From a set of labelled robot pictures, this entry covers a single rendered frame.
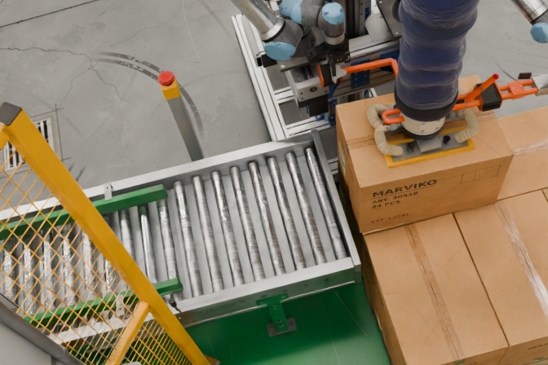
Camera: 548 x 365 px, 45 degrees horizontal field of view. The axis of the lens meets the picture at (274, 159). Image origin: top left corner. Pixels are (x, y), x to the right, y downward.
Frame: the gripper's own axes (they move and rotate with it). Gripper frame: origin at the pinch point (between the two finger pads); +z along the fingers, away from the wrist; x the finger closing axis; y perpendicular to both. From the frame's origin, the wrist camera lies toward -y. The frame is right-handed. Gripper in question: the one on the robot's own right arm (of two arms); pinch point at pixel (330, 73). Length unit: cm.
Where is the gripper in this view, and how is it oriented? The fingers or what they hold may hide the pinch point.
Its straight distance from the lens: 266.0
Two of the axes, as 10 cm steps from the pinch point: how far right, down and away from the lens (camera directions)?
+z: 1.1, 5.2, 8.4
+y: 9.8, -2.1, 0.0
